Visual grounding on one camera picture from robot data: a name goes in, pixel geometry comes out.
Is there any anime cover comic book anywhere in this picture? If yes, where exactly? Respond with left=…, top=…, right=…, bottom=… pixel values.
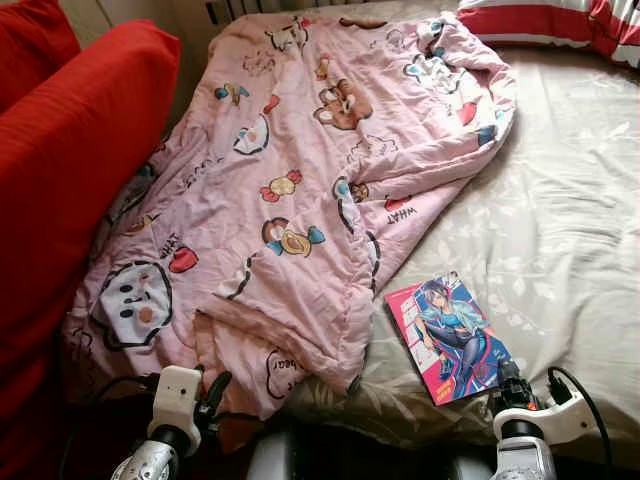
left=385, top=271, right=513, bottom=406

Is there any grey robot left leg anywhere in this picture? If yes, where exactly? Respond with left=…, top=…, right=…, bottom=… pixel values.
left=245, top=428, right=301, bottom=480

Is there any grey robot leg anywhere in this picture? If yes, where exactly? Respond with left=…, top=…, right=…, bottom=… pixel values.
left=245, top=428, right=301, bottom=480
left=445, top=450, right=496, bottom=480

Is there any grey robot right leg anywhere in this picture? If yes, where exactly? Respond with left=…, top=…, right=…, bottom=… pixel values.
left=445, top=450, right=496, bottom=480

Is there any beige floral bed sheet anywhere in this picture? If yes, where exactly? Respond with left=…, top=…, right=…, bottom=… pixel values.
left=290, top=0, right=640, bottom=471

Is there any red fabric cushion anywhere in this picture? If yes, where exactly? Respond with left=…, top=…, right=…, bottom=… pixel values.
left=0, top=0, right=81, bottom=111
left=0, top=20, right=183, bottom=421

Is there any pink cartoon print quilt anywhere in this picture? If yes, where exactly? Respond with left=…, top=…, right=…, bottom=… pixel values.
left=60, top=10, right=518, bottom=421

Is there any red white striped bolster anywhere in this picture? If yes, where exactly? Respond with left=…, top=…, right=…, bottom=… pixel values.
left=457, top=0, right=640, bottom=69

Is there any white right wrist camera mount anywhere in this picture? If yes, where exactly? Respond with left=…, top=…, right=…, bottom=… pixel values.
left=493, top=385, right=589, bottom=446

